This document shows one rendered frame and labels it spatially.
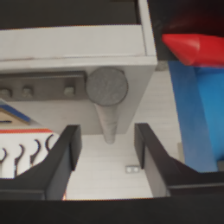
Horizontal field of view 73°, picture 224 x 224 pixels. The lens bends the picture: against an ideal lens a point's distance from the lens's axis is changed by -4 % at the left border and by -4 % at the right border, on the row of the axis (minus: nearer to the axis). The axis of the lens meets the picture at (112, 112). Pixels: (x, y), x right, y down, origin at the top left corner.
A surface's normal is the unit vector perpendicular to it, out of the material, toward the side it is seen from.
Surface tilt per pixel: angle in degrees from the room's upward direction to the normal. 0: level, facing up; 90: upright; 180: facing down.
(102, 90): 89
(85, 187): 90
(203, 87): 90
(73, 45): 90
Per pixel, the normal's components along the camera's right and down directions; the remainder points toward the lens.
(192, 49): -0.51, 0.33
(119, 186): 0.00, -0.33
